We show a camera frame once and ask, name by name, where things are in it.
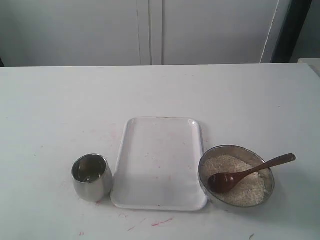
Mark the white cabinet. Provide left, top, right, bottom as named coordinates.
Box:
left=0, top=0, right=291, bottom=67

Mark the white uncooked rice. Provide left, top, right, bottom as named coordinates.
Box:
left=201, top=155, right=266, bottom=207

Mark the steel bowl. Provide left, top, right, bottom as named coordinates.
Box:
left=198, top=145, right=275, bottom=211

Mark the white rectangular plastic tray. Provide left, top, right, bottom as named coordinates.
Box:
left=110, top=117, right=207, bottom=212

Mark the steel cup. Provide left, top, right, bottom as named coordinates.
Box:
left=71, top=153, right=113, bottom=202

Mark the brown wooden spoon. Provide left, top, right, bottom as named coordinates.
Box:
left=208, top=153, right=297, bottom=194

